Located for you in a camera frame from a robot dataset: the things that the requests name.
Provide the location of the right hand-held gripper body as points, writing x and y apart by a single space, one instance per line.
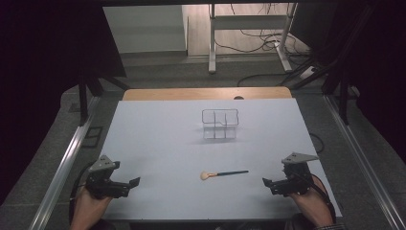
295 180

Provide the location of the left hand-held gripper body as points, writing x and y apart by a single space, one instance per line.
103 183

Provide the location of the clear acrylic organizer box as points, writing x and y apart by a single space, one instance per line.
220 124

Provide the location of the person's left hand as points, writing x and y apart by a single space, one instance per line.
87 207

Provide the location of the person's right hand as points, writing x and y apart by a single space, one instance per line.
311 206

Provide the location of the white table cover sheet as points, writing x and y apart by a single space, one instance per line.
178 159

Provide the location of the person's plaid right sleeve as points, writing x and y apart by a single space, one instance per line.
332 227

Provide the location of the black metal stand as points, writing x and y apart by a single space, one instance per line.
343 96
83 99

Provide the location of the white power strip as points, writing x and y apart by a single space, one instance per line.
308 72

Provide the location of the black curtain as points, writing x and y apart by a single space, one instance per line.
383 64
48 80

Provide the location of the aluminium rail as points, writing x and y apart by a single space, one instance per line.
63 166
360 153

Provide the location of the white metal desk frame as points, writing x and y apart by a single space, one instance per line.
212 38

